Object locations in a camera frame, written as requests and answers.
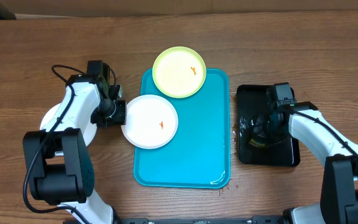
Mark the green yellow sponge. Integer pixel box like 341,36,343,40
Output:
249,138,269,147

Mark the white plate with stain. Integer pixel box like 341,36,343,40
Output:
121,95,179,149

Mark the light green plate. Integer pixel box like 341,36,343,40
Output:
152,46,206,98

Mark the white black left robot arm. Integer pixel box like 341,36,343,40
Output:
22,75,126,223

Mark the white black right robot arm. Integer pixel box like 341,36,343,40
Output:
247,102,358,223

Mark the black rectangular water tray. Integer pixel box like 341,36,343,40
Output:
236,85,300,167

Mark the teal plastic tray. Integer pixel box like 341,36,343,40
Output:
133,68,231,189

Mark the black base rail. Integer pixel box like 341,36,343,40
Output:
113,215,291,224

